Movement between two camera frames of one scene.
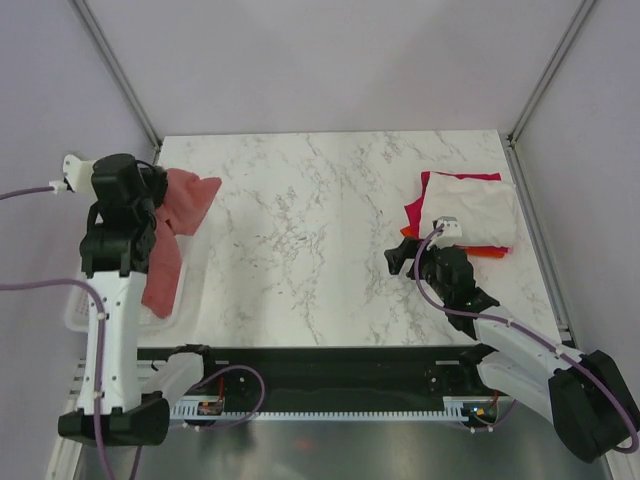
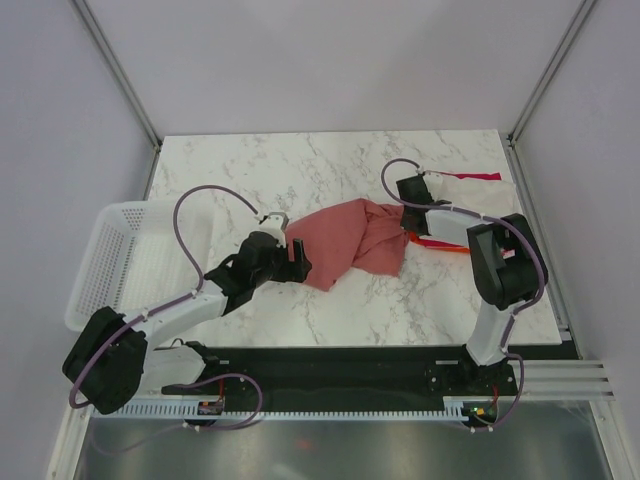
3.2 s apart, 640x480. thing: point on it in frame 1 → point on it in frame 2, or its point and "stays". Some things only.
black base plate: (240, 374) stays
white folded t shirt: (485, 209) stays
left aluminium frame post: (119, 72) stays
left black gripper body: (157, 185) → (278, 269)
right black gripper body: (428, 268) → (404, 222)
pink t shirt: (186, 198) → (358, 233)
